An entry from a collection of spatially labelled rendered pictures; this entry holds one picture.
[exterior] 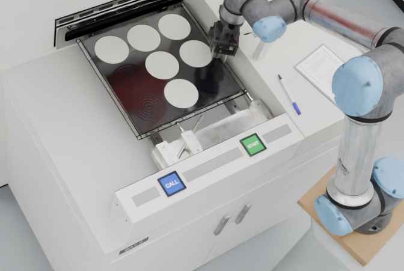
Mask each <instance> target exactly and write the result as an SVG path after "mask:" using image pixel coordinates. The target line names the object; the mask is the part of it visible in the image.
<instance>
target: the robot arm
mask: <svg viewBox="0 0 404 271"><path fill-rule="evenodd" d="M219 18H220V20H218V21H217V22H214V24H213V26H211V27H210V29H209V31H208V33H207V39H208V41H209V48H210V52H211V54H212V55H211V60H213V57H214V58H219V57H221V56H222V58H223V62H225V60H226V57H227V55H230V56H235V54H236V51H237V49H238V47H239V36H240V27H241V26H242V25H243V24H244V22H245V21H247V22H248V24H249V25H250V27H251V28H252V30H253V32H254V33H255V34H257V35H258V37H259V38H260V39H261V41H262V42H264V43H272V42H274V41H276V40H277V39H278V38H280V37H281V36H282V35H283V34H284V33H285V31H286V29H287V25H290V24H291V23H294V22H297V21H299V20H303V21H305V22H307V23H309V24H310V25H313V26H315V27H316V28H319V29H321V30H322V31H325V32H327V33H329V34H331V35H332V36H334V37H336V38H338V39H340V40H342V41H344V42H346V43H348V44H350V45H352V46H353V47H355V48H357V49H359V50H361V51H363V52H365V53H364V54H362V55H360V56H356V57H353V58H351V59H349V60H348V61H346V62H345V63H344V64H342V65H341V66H340V67H338V69H337V70H336V71H335V73H334V75H333V77H332V84H331V88H332V93H333V94H334V95H335V97H334V100H335V102H336V104H337V106H338V107H339V108H340V109H341V111H342V113H344V122H343V128H342V133H341V140H340V146H339V151H338V158H337V164H336V169H335V174H333V175H332V176H331V177H330V178H329V180H328V182H327V185H326V192H325V193H324V194H323V195H319V197H317V198H316V199H315V202H314V207H315V209H316V213H317V215H318V217H319V219H320V220H321V221H322V223H323V224H324V226H325V227H326V228H327V229H328V230H329V231H330V232H332V233H333V234H335V235H337V236H344V235H346V234H348V233H351V232H353V230H354V231H356V232H358V233H361V234H365V235H372V234H377V233H380V232H381V231H382V230H384V229H385V228H386V227H387V226H388V224H389V223H390V221H391V218H392V215H393V210H394V209H395V208H396V207H397V206H398V205H399V204H400V203H401V202H402V200H403V199H404V163H403V162H401V161H400V160H398V159H394V158H393V157H382V158H380V159H378V160H376V161H375V156H376V150H377V147H378V142H379V137H380V134H381V128H382V123H383V121H385V120H387V119H388V118H389V117H390V116H391V114H392V111H393V107H394V102H395V99H396V98H397V97H398V96H401V95H402V94H404V29H402V28H399V27H398V26H392V27H387V26H385V25H383V24H380V23H378V22H376V21H374V20H371V19H369V18H368V17H365V16H363V15H361V14H358V13H356V12H354V11H352V10H350V9H348V8H345V7H343V6H341V5H338V4H336V3H335V2H332V1H330V0H271V1H268V0H224V1H223V3H222V5H220V6H219ZM374 161H375V162H374Z"/></svg>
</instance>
